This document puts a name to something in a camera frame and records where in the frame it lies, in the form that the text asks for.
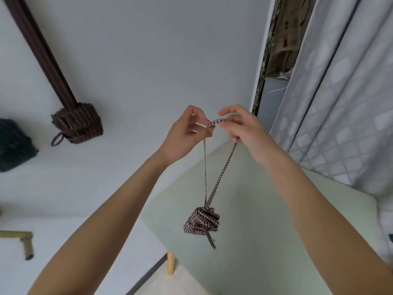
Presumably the dark patterned door frame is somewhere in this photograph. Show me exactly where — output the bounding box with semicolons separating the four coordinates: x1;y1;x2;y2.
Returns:
252;0;283;116

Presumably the pale green chair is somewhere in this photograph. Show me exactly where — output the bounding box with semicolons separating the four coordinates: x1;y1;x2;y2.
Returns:
140;140;379;295

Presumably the brown wicker basket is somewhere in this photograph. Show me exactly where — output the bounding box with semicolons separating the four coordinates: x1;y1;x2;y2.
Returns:
50;103;104;147

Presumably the dark green knitted cushion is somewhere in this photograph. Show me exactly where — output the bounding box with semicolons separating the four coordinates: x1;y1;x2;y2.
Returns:
0;118;39;172

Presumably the checkered drawstring pouch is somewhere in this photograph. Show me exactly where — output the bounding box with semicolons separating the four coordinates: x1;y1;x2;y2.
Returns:
183;118;239;250

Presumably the person's left forearm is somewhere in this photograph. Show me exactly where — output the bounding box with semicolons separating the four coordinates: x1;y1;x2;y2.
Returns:
27;152;169;295

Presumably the dark brown wooden post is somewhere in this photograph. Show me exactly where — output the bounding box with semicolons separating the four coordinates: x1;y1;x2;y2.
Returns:
2;0;78;109

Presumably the person's right hand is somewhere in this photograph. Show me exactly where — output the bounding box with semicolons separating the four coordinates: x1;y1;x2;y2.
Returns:
218;104;282;165

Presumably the grey patterned curtain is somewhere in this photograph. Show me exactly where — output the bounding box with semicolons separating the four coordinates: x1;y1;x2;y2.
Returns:
270;0;393;261

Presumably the person's right forearm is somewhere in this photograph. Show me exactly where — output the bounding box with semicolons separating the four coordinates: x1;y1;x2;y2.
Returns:
261;150;393;295

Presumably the person's left hand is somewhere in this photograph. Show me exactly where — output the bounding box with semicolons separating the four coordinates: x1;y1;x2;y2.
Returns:
159;105;213;166

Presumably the bamboo frame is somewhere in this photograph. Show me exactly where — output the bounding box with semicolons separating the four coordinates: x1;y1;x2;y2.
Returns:
0;230;34;261

